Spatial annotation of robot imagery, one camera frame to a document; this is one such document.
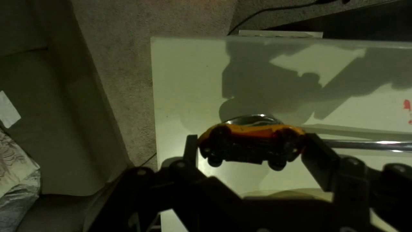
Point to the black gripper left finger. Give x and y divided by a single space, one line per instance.
172 198

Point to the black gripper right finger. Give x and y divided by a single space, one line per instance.
365 198

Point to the black orange toy car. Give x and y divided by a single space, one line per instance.
253 144

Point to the white lattice shelf stand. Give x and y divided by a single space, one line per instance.
188 86

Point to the grey fabric sofa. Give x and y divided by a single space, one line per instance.
56 129

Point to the beige patterned pillow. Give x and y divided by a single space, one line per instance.
13 189

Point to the black coffee table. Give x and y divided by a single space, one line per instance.
343 21

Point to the small white paper sheet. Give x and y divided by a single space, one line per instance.
8 110

